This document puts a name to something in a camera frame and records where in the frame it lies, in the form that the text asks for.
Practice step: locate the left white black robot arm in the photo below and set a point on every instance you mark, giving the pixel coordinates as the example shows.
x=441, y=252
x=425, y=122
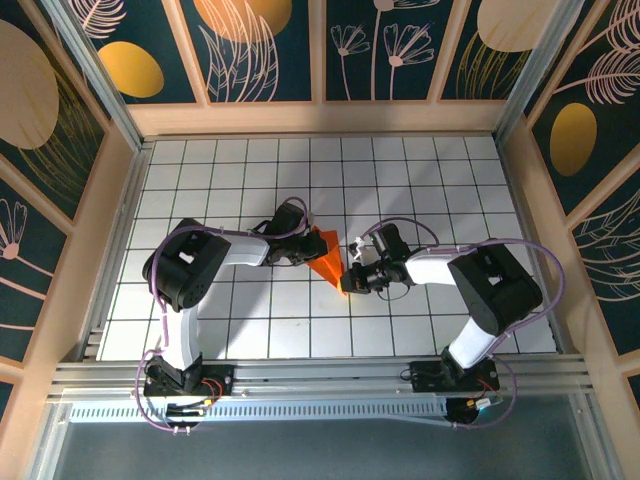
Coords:
x=187, y=262

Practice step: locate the long aluminium frame rail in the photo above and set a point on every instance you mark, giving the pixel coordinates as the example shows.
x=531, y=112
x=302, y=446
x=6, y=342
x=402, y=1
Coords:
x=325, y=370

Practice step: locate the aluminium side rail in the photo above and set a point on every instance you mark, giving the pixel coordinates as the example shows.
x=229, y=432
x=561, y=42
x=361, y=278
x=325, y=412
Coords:
x=122, y=240
x=515, y=190

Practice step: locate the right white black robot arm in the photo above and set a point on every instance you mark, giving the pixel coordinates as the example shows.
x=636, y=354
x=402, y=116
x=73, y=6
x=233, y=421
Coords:
x=495, y=290

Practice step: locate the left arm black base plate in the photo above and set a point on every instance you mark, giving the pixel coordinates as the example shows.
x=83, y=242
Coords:
x=220, y=381

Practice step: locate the short aluminium frame post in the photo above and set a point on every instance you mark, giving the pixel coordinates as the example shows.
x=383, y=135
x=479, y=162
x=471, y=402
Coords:
x=47, y=445
x=592, y=445

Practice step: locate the aluminium corner post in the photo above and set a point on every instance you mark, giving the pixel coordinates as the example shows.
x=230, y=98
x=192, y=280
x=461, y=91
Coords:
x=95, y=80
x=530, y=75

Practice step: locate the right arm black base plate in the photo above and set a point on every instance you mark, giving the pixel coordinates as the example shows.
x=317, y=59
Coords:
x=425, y=380

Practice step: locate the orange square paper sheet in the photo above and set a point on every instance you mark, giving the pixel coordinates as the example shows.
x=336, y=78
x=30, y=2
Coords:
x=330, y=265

